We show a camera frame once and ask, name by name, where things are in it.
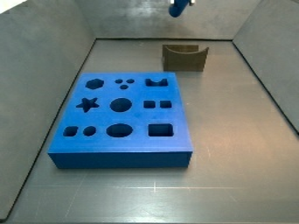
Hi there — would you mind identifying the blue round cylinder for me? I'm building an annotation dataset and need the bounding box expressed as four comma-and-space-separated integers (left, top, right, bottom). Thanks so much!
168, 0, 189, 18

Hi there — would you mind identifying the dark curved cradle stand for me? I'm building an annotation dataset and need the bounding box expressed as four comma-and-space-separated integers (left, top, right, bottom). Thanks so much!
162, 45, 209, 72

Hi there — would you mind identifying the blue foam shape-sorter block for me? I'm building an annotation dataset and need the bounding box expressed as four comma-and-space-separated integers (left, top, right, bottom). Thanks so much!
48, 72, 192, 169

